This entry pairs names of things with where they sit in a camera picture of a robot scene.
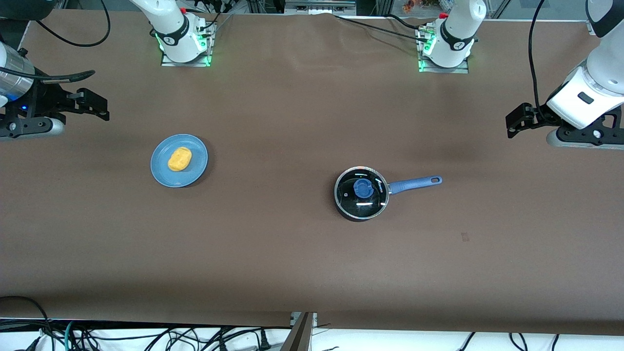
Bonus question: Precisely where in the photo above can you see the yellow potato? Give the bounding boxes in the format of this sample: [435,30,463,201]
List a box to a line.
[167,147,193,172]

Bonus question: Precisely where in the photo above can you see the glass lid with blue knob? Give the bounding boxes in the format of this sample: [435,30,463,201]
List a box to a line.
[334,166,390,218]

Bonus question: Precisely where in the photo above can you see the blue round plate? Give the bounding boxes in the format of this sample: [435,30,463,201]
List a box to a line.
[150,134,209,189]

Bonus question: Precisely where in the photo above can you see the colourful background objects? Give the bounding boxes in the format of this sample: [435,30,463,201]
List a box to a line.
[402,0,440,13]

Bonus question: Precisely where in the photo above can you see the brown table cover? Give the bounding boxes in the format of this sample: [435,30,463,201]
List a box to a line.
[0,10,624,337]

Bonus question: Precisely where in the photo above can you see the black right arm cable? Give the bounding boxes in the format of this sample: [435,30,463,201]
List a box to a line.
[0,0,111,84]

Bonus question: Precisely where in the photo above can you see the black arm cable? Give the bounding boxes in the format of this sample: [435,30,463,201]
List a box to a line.
[528,0,549,122]
[0,0,111,84]

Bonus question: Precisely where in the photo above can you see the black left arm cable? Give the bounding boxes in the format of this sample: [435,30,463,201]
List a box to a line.
[528,0,549,122]

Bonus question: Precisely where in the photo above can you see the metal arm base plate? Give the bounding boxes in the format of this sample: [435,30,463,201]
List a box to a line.
[161,22,214,67]
[418,27,470,74]

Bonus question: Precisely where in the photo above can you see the black pot with blue handle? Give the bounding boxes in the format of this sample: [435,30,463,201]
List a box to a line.
[334,166,443,222]

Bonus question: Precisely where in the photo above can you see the long black base cable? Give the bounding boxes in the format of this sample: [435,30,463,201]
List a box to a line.
[333,15,430,43]

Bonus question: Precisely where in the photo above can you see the black looped floor cable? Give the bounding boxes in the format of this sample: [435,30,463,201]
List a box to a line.
[0,295,55,351]

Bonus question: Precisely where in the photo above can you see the aluminium frame rail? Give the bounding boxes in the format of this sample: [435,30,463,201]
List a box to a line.
[285,0,357,15]

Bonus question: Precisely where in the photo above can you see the black cable with plug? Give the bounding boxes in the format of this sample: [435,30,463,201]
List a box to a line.
[214,328,273,351]

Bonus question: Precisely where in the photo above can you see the aluminium table post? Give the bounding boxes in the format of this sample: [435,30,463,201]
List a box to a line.
[280,312,318,351]

